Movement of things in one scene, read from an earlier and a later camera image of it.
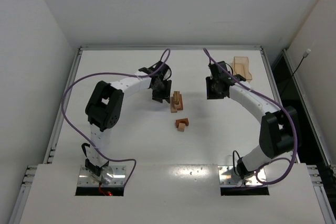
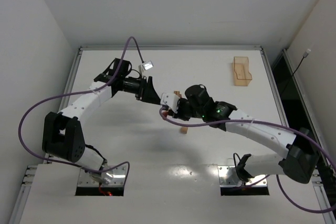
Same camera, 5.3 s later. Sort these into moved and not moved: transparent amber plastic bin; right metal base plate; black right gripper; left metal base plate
Moved: black right gripper
Not moved: transparent amber plastic bin; left metal base plate; right metal base plate
